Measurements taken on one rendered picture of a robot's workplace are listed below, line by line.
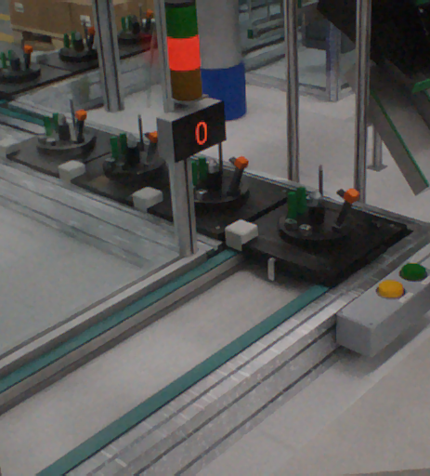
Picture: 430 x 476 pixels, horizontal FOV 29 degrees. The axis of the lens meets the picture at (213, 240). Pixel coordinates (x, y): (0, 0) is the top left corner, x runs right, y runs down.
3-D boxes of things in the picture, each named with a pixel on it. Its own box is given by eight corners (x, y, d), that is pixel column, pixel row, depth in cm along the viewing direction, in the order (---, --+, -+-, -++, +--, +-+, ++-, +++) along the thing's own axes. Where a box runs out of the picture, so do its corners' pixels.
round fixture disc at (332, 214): (369, 227, 157) (370, 217, 156) (324, 257, 148) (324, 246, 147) (308, 207, 165) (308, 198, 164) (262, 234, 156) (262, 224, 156)
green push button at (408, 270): (429, 277, 143) (430, 267, 142) (417, 287, 141) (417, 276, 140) (409, 270, 146) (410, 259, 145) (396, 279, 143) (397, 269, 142)
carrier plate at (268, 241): (407, 233, 158) (407, 223, 156) (330, 287, 142) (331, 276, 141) (304, 201, 172) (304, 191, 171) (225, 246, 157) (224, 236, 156)
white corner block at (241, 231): (259, 244, 157) (258, 224, 156) (243, 254, 155) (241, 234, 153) (241, 237, 160) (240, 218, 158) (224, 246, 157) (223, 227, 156)
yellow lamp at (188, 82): (208, 94, 138) (206, 65, 136) (187, 102, 135) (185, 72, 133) (187, 89, 141) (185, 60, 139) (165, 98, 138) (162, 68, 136)
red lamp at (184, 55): (206, 64, 136) (204, 34, 134) (185, 72, 133) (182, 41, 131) (184, 59, 139) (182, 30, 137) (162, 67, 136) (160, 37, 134)
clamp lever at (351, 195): (346, 225, 152) (360, 192, 147) (340, 229, 151) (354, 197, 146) (332, 213, 154) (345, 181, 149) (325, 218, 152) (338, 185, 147)
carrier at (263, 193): (298, 199, 173) (297, 141, 168) (218, 244, 158) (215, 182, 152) (212, 172, 188) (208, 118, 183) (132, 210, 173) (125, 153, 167)
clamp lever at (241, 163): (240, 190, 168) (250, 160, 163) (233, 193, 167) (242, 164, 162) (228, 179, 169) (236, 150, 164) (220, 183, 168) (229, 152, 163)
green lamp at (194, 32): (204, 33, 134) (202, 2, 131) (182, 41, 131) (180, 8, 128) (182, 30, 137) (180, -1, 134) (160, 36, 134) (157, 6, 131)
